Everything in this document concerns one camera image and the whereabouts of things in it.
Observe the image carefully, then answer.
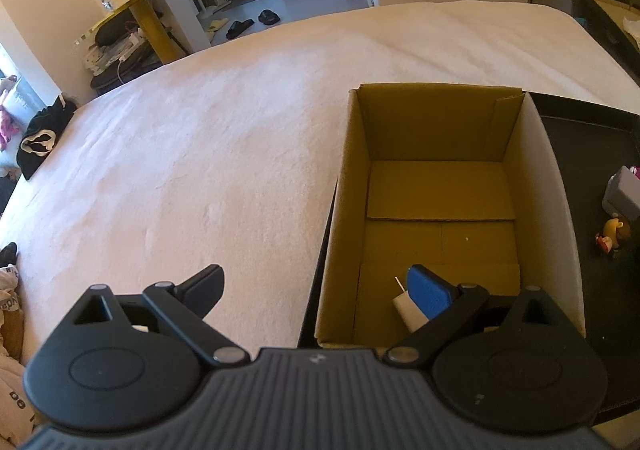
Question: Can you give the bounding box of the grey and white toy appliance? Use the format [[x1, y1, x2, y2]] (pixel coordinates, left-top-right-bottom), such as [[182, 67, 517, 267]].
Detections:
[[602, 166, 640, 222]]

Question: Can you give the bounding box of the yellow round table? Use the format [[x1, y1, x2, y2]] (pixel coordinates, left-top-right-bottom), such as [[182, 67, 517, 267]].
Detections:
[[75, 0, 201, 65]]

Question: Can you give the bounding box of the black and white garment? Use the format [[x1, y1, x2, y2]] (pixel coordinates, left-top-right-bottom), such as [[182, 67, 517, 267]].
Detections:
[[16, 95, 77, 181]]

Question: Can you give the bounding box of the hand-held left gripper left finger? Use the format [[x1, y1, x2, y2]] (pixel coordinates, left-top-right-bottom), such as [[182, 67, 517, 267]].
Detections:
[[70, 264, 252, 368]]

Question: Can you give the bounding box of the white power strip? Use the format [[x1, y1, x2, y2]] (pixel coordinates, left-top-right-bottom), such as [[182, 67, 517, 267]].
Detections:
[[107, 28, 147, 64]]

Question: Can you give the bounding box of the black picture frame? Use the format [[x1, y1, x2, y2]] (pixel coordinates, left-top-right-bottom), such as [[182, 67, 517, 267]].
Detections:
[[580, 0, 640, 81]]

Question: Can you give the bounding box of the small brown-haired figurine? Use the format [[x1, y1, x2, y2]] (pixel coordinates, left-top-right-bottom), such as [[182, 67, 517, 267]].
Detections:
[[595, 215, 633, 256]]

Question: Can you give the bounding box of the black tray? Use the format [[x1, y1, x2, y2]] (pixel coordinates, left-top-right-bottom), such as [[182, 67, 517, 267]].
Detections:
[[297, 90, 640, 427]]

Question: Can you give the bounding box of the black bag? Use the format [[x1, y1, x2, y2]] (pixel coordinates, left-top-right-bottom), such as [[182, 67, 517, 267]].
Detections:
[[95, 10, 163, 47]]

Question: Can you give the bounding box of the cardboard box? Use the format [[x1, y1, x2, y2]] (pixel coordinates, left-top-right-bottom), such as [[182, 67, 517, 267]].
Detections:
[[314, 83, 587, 350]]

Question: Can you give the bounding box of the pink plush toy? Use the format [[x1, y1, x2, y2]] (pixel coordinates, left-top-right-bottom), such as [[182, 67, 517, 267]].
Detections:
[[0, 75, 21, 151]]

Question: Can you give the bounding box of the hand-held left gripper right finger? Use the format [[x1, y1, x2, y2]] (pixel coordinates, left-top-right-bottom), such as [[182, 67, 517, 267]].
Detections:
[[384, 265, 587, 372]]

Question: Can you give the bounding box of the white printed clothing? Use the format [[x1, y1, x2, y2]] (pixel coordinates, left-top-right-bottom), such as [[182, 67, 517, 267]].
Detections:
[[0, 243, 37, 450]]

